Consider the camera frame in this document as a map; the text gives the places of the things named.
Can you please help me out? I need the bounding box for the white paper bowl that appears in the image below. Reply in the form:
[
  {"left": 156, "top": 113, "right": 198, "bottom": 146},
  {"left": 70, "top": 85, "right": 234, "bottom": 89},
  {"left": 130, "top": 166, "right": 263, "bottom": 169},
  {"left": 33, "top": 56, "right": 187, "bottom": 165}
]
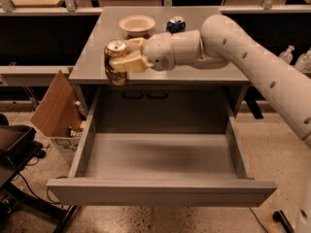
[{"left": 119, "top": 16, "right": 156, "bottom": 37}]

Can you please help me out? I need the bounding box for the black floor object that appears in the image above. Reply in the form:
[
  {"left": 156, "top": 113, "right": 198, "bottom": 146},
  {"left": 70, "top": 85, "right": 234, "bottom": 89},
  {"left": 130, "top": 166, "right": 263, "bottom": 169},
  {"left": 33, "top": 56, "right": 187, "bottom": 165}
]
[{"left": 272, "top": 210, "right": 294, "bottom": 233}]

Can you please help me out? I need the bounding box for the open grey top drawer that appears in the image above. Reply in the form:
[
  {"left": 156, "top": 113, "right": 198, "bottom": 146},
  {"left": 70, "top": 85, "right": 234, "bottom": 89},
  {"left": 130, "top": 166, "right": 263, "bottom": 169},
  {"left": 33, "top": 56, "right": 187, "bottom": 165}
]
[{"left": 48, "top": 86, "right": 277, "bottom": 207}]

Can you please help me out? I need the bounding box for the brown cardboard box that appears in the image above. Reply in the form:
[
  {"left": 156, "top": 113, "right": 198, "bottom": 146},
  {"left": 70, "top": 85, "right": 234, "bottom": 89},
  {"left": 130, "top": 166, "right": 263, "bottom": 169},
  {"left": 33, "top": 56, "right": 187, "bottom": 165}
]
[{"left": 30, "top": 71, "right": 83, "bottom": 165}]

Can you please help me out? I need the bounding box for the grey cabinet with counter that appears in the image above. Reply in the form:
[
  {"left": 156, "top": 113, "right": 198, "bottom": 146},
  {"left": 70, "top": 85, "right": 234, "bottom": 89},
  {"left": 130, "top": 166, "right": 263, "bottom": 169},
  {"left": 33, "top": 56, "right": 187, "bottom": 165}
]
[{"left": 68, "top": 6, "right": 256, "bottom": 134}]

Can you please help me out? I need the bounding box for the blue soda can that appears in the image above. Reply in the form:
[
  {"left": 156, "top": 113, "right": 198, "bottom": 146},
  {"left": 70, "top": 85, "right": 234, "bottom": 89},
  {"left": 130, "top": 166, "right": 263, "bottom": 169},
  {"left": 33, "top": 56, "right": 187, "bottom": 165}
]
[{"left": 166, "top": 16, "right": 186, "bottom": 33}]

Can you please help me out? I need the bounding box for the clear sanitizer pump bottle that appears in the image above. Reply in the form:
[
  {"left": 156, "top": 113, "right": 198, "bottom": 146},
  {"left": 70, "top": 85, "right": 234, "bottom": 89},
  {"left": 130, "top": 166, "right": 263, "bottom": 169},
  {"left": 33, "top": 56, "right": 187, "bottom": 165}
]
[{"left": 279, "top": 46, "right": 294, "bottom": 64}]

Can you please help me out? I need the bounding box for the black floor cable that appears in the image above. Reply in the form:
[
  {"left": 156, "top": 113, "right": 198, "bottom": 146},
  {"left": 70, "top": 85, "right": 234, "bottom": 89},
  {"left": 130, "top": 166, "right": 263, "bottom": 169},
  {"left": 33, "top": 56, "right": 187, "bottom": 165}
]
[{"left": 17, "top": 172, "right": 67, "bottom": 209}]

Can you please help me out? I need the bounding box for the orange soda can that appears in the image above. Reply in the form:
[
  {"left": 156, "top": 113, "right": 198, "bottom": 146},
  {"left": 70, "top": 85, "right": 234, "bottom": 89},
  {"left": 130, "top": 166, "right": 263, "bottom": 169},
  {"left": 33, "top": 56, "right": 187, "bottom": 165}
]
[{"left": 104, "top": 39, "right": 127, "bottom": 85}]

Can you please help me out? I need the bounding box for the black office chair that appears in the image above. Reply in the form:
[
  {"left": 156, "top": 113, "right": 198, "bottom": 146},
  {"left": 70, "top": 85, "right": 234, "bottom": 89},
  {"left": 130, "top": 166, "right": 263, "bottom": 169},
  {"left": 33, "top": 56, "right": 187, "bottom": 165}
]
[{"left": 0, "top": 114, "right": 76, "bottom": 233}]

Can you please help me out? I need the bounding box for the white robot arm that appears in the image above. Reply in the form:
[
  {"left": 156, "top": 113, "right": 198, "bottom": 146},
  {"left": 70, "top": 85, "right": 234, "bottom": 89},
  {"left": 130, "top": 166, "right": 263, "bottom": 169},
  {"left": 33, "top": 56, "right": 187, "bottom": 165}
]
[{"left": 105, "top": 15, "right": 311, "bottom": 147}]

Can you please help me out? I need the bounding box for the small bottle in box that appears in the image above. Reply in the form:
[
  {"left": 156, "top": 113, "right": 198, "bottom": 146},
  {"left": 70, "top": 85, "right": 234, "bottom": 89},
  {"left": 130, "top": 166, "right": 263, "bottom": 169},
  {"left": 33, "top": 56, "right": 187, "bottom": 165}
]
[{"left": 75, "top": 101, "right": 86, "bottom": 117}]

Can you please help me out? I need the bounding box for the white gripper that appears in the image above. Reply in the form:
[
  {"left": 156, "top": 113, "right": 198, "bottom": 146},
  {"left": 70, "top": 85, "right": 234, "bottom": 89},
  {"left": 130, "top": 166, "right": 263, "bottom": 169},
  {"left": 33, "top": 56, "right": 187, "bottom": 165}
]
[{"left": 109, "top": 33, "right": 175, "bottom": 73}]

